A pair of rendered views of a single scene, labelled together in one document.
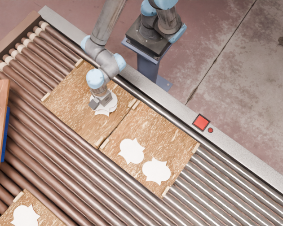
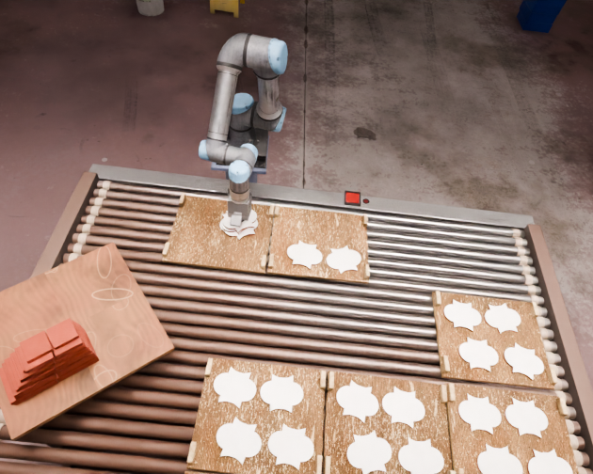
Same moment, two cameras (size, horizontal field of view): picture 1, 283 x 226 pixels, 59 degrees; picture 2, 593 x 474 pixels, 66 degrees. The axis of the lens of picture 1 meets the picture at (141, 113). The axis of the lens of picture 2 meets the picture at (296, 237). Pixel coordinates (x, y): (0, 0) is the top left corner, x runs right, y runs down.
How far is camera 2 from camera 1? 99 cm
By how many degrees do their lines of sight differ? 25
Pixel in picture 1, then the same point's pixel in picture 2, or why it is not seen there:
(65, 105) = (195, 247)
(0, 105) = (122, 272)
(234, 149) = (400, 206)
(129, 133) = (289, 240)
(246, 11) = (302, 119)
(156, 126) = (312, 220)
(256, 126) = not seen: hidden behind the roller
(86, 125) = (236, 256)
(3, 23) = not seen: outside the picture
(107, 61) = (240, 152)
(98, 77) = (243, 165)
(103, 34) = (224, 127)
